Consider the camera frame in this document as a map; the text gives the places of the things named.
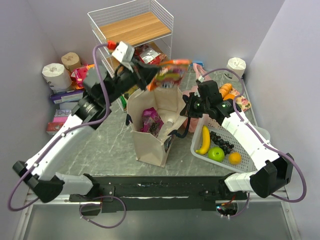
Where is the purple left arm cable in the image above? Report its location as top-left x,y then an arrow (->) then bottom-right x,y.
6,41 -> 113,212

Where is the croissant bread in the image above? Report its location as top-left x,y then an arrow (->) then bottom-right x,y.
219,83 -> 233,98

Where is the white toilet paper roll left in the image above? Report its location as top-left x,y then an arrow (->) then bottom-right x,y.
42,63 -> 72,91

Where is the red pink box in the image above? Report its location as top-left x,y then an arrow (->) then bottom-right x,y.
46,116 -> 68,135

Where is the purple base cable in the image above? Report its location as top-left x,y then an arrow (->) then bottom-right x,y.
79,194 -> 127,229

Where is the red silver snack bag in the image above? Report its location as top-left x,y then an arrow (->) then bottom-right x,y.
134,44 -> 167,65

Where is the dark grape bunch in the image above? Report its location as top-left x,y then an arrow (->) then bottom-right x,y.
210,131 -> 234,155

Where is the pink plastic grocery bag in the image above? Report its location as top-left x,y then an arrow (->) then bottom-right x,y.
180,63 -> 212,133

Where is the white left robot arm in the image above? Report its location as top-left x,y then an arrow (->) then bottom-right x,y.
12,59 -> 160,203

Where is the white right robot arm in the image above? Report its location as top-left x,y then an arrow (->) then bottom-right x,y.
180,80 -> 295,198

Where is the pink orange snack box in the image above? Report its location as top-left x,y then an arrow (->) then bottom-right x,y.
70,64 -> 95,90

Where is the orange fruit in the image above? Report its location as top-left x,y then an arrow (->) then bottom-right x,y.
228,152 -> 242,165

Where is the white toilet paper roll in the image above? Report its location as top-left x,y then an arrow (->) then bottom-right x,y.
226,57 -> 247,78
42,63 -> 72,91

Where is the clear plastic water bottle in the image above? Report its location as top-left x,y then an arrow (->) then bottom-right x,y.
157,118 -> 174,142

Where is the white toilet paper roll right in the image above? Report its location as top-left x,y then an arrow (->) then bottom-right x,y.
226,57 -> 247,78

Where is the green apple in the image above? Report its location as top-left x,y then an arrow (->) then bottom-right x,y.
207,146 -> 225,163

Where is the orange candy bag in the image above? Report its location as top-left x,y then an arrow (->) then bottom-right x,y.
147,59 -> 192,92

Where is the yellow banana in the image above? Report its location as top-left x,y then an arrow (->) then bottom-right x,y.
195,125 -> 211,155

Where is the purple snack bag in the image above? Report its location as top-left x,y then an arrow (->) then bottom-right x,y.
140,107 -> 164,138

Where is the blue white tissue box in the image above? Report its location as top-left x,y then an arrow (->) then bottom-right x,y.
192,60 -> 204,67

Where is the green white Chubo bag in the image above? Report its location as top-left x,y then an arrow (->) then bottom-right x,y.
120,92 -> 129,112

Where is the brown toilet paper roll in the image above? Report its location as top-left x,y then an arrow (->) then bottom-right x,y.
61,52 -> 82,73

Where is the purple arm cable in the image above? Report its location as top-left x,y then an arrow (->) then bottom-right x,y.
199,67 -> 307,218
6,41 -> 113,212

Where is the white RIO box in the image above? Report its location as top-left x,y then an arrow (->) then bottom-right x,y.
54,109 -> 72,118

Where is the white wire shelf rack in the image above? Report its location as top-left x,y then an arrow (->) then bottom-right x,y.
87,0 -> 175,86

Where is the white plastic basket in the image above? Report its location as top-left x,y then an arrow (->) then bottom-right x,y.
190,115 -> 257,173

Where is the purple box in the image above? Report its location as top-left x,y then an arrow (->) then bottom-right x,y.
49,89 -> 84,104

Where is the orange carrot piece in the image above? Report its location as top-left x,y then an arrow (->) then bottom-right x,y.
223,93 -> 236,101

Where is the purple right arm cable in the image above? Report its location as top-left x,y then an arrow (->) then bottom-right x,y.
199,67 -> 307,218

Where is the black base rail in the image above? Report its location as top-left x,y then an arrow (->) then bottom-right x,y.
69,176 -> 247,213

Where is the beige canvas tote bag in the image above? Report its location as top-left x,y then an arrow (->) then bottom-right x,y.
127,86 -> 186,167

